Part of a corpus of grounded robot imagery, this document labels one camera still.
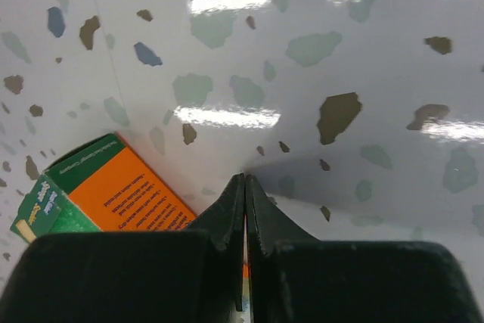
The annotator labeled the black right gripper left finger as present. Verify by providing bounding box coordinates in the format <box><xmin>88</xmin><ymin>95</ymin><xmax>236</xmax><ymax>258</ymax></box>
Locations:
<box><xmin>1</xmin><ymin>174</ymin><xmax>245</xmax><ymax>322</ymax></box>

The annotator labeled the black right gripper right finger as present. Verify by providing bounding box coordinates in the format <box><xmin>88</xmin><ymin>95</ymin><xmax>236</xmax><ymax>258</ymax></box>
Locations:
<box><xmin>245</xmin><ymin>175</ymin><xmax>483</xmax><ymax>322</ymax></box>

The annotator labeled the green top sponge box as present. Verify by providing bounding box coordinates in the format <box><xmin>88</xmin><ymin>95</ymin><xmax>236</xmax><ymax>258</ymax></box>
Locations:
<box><xmin>10</xmin><ymin>133</ymin><xmax>196</xmax><ymax>243</ymax></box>

